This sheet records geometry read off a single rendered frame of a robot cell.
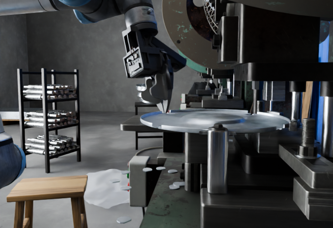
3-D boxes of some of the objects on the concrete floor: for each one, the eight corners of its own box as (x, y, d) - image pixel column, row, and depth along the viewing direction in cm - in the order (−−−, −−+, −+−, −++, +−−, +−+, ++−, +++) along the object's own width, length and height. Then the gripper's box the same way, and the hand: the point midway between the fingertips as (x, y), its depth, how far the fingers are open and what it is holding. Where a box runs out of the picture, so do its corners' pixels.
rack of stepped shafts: (51, 174, 260) (47, 68, 252) (17, 167, 280) (12, 68, 272) (84, 161, 298) (82, 69, 290) (52, 156, 319) (49, 70, 310)
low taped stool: (9, 266, 133) (5, 196, 131) (24, 238, 157) (21, 178, 154) (85, 257, 140) (83, 191, 137) (89, 232, 163) (88, 174, 160)
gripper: (116, 35, 71) (133, 119, 68) (136, 18, 65) (155, 110, 61) (144, 38, 77) (160, 116, 74) (165, 23, 70) (184, 107, 67)
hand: (166, 107), depth 69 cm, fingers closed
